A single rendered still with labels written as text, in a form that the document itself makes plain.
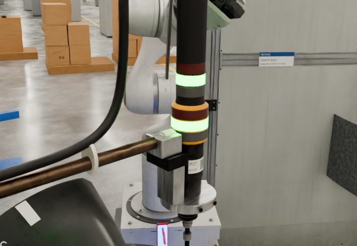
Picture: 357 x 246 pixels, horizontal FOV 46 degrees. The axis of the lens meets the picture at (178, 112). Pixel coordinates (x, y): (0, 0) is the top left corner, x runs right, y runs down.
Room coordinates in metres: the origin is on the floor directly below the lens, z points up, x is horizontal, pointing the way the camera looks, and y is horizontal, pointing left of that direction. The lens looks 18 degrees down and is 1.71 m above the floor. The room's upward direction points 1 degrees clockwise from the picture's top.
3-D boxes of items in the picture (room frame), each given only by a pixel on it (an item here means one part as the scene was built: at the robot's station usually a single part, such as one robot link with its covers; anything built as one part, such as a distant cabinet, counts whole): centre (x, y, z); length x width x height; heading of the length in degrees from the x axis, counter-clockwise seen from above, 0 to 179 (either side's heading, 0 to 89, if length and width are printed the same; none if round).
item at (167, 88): (1.20, 0.02, 1.33); 0.19 x 0.12 x 0.24; 98
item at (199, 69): (0.47, -0.01, 1.61); 0.03 x 0.03 x 0.01
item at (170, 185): (0.47, -0.01, 1.49); 0.09 x 0.07 x 0.10; 133
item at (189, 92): (0.47, -0.01, 1.59); 0.03 x 0.03 x 0.01
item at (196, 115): (0.47, -0.01, 1.56); 0.04 x 0.04 x 0.01
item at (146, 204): (1.19, 0.05, 1.12); 0.19 x 0.19 x 0.18
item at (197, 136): (0.47, -0.01, 1.53); 0.04 x 0.04 x 0.01
